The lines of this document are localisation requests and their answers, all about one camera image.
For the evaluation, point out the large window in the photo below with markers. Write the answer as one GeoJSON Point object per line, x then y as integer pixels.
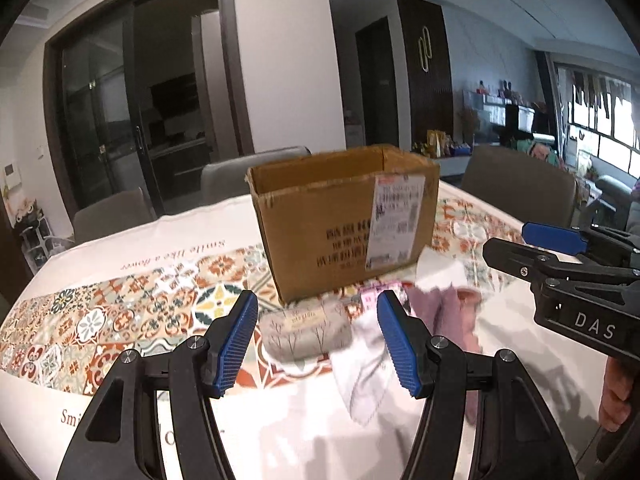
{"type": "Point", "coordinates": [600, 115]}

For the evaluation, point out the silver refrigerator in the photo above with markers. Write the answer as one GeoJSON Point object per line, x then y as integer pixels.
{"type": "Point", "coordinates": [215, 90]}

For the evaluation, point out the dark interior door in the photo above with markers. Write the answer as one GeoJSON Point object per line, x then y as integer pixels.
{"type": "Point", "coordinates": [377, 90]}

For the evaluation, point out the plush toy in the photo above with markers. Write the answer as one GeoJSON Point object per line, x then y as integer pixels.
{"type": "Point", "coordinates": [25, 210]}

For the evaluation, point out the pink patterned packet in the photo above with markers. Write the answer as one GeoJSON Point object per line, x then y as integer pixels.
{"type": "Point", "coordinates": [372, 294]}

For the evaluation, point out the white wall intercom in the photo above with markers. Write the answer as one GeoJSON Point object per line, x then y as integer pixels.
{"type": "Point", "coordinates": [11, 175]}

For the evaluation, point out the dark slatted wall panel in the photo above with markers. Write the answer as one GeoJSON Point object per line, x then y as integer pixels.
{"type": "Point", "coordinates": [435, 105]}

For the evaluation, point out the black piano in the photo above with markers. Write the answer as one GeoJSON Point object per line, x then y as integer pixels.
{"type": "Point", "coordinates": [525, 125]}

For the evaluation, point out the yellow snack bags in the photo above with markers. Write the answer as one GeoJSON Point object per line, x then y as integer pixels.
{"type": "Point", "coordinates": [436, 144]}

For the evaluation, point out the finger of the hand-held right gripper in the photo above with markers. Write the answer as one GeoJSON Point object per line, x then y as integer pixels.
{"type": "Point", "coordinates": [550, 235]}
{"type": "Point", "coordinates": [515, 257]}

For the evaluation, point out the pink cloth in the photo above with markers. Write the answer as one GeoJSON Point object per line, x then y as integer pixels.
{"type": "Point", "coordinates": [450, 310]}

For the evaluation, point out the white low cabinet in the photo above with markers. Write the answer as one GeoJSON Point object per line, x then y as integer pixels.
{"type": "Point", "coordinates": [450, 162]}

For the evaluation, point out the small white hallway cabinet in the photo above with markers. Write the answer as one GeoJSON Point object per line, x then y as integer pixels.
{"type": "Point", "coordinates": [353, 135]}

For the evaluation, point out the gold wall ornament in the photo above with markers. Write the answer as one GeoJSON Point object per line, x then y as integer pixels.
{"type": "Point", "coordinates": [424, 50]}

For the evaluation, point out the dark sliding glass door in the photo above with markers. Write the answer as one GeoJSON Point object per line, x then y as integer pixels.
{"type": "Point", "coordinates": [100, 125]}

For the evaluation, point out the patterned tile print tablecloth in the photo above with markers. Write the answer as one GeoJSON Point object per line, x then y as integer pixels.
{"type": "Point", "coordinates": [125, 240]}

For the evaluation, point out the person's right hand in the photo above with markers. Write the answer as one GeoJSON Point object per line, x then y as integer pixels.
{"type": "Point", "coordinates": [617, 400]}

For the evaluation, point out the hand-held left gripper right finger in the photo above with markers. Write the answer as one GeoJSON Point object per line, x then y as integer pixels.
{"type": "Point", "coordinates": [400, 345]}

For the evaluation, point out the white shoe rack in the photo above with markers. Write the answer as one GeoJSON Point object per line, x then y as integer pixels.
{"type": "Point", "coordinates": [42, 240]}

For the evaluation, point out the brown cardboard box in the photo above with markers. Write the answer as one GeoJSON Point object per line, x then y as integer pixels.
{"type": "Point", "coordinates": [320, 240]}

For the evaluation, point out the grey dining chair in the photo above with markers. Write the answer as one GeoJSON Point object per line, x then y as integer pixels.
{"type": "Point", "coordinates": [112, 217]}
{"type": "Point", "coordinates": [520, 185]}
{"type": "Point", "coordinates": [230, 180]}

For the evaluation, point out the white cloth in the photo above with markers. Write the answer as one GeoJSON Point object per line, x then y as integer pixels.
{"type": "Point", "coordinates": [362, 380]}

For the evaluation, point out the grey patterned tissue pack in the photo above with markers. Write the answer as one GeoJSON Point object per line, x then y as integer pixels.
{"type": "Point", "coordinates": [305, 332]}

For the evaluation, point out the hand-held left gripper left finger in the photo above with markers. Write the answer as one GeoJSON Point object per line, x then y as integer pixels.
{"type": "Point", "coordinates": [235, 345]}

